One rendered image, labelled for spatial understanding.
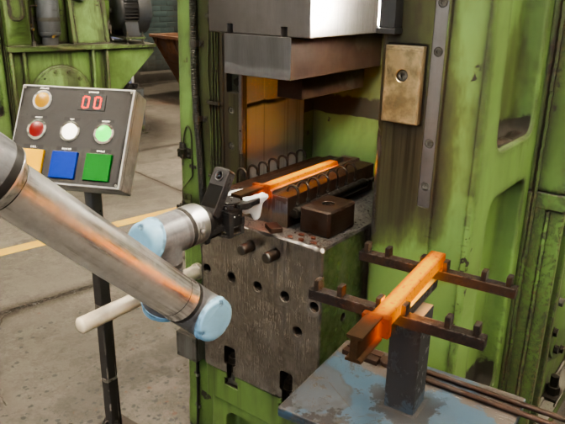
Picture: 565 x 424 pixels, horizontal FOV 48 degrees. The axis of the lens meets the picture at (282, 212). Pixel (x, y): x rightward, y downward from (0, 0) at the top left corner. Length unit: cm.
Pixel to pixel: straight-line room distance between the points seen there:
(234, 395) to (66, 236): 93
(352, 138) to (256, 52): 56
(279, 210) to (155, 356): 137
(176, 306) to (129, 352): 165
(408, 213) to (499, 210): 38
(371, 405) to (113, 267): 56
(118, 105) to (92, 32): 454
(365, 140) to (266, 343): 69
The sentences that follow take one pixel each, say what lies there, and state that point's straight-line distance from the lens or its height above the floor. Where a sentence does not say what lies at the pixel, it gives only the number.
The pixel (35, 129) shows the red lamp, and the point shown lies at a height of 109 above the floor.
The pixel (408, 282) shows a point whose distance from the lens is 115.
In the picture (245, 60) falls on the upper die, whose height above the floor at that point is 131.
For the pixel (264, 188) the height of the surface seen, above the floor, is 101.
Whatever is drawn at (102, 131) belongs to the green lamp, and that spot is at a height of 109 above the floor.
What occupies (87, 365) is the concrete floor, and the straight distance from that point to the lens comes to 276.
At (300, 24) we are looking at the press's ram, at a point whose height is 139.
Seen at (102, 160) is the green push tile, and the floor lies 103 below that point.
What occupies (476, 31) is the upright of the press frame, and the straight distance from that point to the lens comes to 140.
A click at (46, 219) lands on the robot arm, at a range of 99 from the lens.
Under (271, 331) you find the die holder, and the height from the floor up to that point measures 66.
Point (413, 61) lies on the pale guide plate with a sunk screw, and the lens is 142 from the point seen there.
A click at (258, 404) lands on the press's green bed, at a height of 42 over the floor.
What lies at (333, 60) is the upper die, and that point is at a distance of 159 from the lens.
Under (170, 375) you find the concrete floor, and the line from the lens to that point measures 264.
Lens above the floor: 147
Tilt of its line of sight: 20 degrees down
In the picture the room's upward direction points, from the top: 1 degrees clockwise
